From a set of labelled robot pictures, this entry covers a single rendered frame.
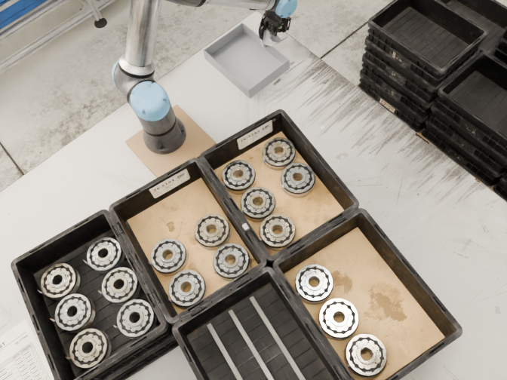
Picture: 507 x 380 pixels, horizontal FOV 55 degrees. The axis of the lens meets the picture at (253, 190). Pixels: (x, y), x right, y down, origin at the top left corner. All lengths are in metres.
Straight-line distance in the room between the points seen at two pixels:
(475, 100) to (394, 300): 1.19
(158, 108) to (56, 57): 1.76
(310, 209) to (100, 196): 0.73
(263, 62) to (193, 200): 0.69
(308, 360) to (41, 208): 1.03
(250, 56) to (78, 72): 1.43
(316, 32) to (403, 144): 1.41
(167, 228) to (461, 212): 0.92
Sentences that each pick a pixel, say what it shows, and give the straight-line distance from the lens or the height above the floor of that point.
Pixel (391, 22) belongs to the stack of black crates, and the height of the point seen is 0.49.
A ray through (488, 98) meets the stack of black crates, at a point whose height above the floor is 0.38.
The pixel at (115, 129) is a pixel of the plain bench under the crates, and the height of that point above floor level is 0.70.
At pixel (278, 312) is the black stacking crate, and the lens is 1.35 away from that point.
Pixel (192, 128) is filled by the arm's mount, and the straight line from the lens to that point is 1.75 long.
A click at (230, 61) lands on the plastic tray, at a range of 1.94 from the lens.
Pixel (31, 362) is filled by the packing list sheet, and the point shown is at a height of 0.70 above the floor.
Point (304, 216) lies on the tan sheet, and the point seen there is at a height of 0.83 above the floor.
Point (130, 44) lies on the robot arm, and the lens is 1.60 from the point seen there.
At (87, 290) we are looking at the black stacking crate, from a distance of 1.49.
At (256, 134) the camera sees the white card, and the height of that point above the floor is 0.89.
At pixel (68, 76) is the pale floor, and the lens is 3.12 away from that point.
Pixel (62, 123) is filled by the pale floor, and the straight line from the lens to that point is 2.92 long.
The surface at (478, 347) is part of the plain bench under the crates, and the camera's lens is 1.55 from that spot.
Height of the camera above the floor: 2.15
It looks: 63 degrees down
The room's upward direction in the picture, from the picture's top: 11 degrees counter-clockwise
